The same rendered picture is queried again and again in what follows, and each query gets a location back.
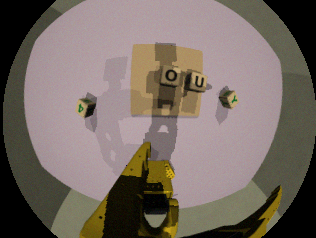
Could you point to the tan flat mat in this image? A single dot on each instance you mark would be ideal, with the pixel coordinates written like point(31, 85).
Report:
point(150, 98)

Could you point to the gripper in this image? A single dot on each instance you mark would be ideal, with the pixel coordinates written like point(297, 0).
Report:
point(118, 215)

